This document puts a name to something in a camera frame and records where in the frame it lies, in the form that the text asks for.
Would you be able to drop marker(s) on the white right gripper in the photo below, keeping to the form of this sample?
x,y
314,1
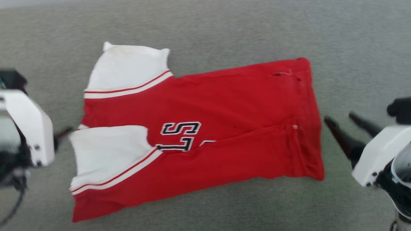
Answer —
x,y
382,150

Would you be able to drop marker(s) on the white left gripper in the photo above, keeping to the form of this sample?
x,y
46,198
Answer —
x,y
32,125

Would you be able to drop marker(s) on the red and white jersey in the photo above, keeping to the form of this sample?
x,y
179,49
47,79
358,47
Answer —
x,y
240,106

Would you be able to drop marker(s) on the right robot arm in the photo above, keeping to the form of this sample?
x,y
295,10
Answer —
x,y
401,192

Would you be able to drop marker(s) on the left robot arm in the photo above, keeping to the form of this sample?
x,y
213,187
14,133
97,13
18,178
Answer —
x,y
9,150

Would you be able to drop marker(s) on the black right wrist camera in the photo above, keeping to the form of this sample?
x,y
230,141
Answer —
x,y
401,110

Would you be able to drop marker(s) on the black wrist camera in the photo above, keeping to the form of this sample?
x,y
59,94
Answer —
x,y
13,80
401,110

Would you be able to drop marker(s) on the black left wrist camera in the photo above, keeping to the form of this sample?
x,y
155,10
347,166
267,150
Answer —
x,y
13,80

